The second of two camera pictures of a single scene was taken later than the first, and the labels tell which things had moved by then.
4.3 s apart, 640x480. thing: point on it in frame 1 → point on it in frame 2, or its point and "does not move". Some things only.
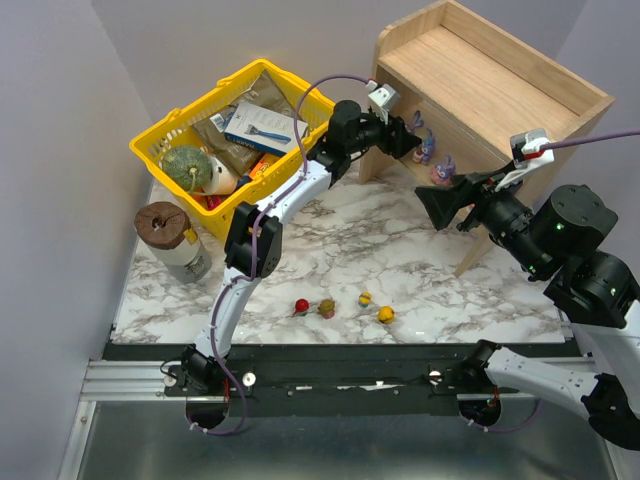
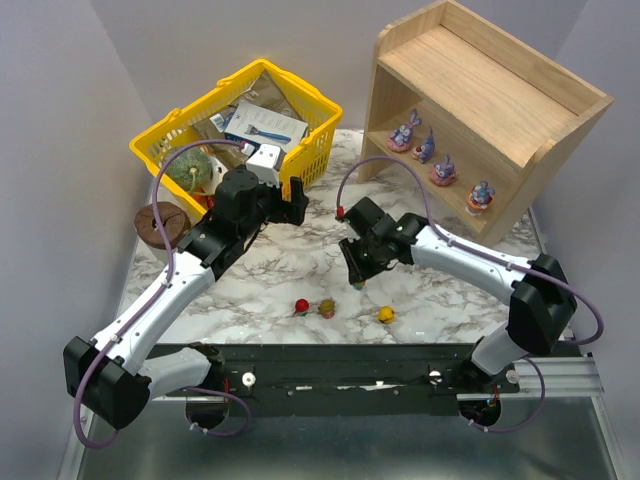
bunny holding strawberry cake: (426, 150) does not move
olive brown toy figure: (327, 308) does not move
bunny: (442, 173) does not move
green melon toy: (187, 168) does not move
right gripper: (470, 201) → (360, 260)
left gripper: (391, 136) → (285, 204)
